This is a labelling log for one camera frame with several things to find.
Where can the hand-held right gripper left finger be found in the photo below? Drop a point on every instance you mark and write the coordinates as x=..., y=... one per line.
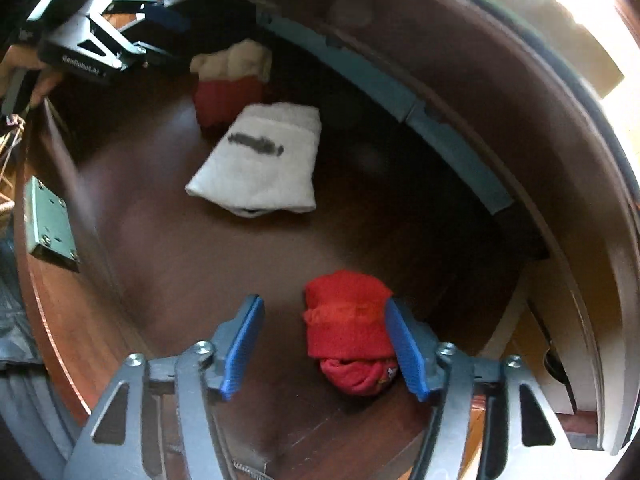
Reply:
x=242, y=345

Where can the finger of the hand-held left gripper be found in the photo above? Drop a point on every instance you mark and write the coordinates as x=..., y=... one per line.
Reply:
x=167, y=17
x=160, y=57

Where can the red socks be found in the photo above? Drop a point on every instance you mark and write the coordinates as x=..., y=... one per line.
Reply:
x=345, y=325

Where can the person's grey jacket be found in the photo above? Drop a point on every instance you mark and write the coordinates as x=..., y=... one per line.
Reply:
x=20, y=400

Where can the person's left hand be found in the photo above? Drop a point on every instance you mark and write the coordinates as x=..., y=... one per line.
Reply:
x=47, y=82

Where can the dark red sock front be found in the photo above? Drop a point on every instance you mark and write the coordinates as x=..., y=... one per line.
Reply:
x=225, y=100

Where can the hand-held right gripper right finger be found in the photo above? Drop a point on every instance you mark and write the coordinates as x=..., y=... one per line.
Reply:
x=405, y=350

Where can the cream underwear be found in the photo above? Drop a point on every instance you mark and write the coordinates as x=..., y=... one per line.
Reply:
x=235, y=60

